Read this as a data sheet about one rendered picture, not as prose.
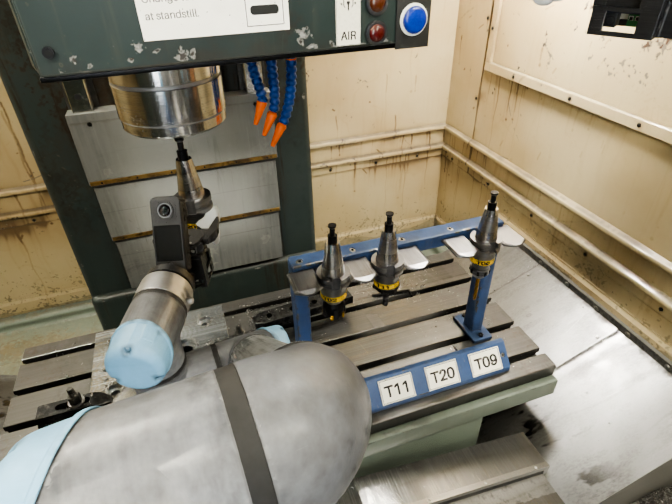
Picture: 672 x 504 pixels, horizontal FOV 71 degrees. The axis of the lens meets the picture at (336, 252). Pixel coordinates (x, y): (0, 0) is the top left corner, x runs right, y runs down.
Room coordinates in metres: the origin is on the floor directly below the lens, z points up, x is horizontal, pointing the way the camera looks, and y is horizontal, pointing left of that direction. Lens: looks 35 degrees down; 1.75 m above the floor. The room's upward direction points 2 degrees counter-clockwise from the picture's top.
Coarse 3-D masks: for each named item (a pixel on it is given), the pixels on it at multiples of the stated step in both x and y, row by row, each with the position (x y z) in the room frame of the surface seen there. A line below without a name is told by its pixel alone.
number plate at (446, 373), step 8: (448, 360) 0.71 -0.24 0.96; (424, 368) 0.69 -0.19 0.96; (432, 368) 0.69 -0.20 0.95; (440, 368) 0.70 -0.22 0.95; (448, 368) 0.70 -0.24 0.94; (456, 368) 0.70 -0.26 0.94; (432, 376) 0.68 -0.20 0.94; (440, 376) 0.69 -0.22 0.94; (448, 376) 0.69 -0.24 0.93; (456, 376) 0.69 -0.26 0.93; (432, 384) 0.67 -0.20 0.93; (440, 384) 0.67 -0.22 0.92; (448, 384) 0.68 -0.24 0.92
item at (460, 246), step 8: (448, 240) 0.80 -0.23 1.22; (456, 240) 0.80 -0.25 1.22; (464, 240) 0.80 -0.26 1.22; (448, 248) 0.78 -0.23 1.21; (456, 248) 0.77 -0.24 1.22; (464, 248) 0.77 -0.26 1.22; (472, 248) 0.77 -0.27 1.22; (456, 256) 0.75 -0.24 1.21; (464, 256) 0.75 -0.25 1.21; (472, 256) 0.75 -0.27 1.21
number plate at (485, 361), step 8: (480, 352) 0.73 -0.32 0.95; (488, 352) 0.74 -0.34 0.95; (496, 352) 0.74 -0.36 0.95; (472, 360) 0.72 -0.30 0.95; (480, 360) 0.72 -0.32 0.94; (488, 360) 0.73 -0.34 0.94; (496, 360) 0.73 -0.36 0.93; (472, 368) 0.71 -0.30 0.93; (480, 368) 0.71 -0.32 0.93; (488, 368) 0.71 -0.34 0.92; (496, 368) 0.72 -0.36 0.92
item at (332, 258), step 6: (330, 246) 0.68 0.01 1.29; (336, 246) 0.68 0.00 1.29; (324, 252) 0.69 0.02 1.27; (330, 252) 0.68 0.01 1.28; (336, 252) 0.68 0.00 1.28; (324, 258) 0.69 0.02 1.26; (330, 258) 0.68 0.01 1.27; (336, 258) 0.68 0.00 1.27; (342, 258) 0.69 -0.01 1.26; (324, 264) 0.68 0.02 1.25; (330, 264) 0.68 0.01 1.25; (336, 264) 0.68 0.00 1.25; (342, 264) 0.69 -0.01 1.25; (324, 270) 0.68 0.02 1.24; (330, 270) 0.68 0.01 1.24; (336, 270) 0.68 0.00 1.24; (342, 270) 0.68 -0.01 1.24; (324, 276) 0.68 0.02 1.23; (330, 276) 0.67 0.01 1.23; (336, 276) 0.67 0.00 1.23
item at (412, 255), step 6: (414, 246) 0.78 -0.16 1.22; (402, 252) 0.76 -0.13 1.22; (408, 252) 0.76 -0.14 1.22; (414, 252) 0.76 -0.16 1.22; (420, 252) 0.76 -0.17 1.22; (408, 258) 0.74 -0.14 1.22; (414, 258) 0.74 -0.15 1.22; (420, 258) 0.74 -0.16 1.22; (426, 258) 0.74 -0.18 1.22; (408, 264) 0.72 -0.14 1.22; (414, 264) 0.72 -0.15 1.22; (420, 264) 0.72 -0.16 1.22; (426, 264) 0.72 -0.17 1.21
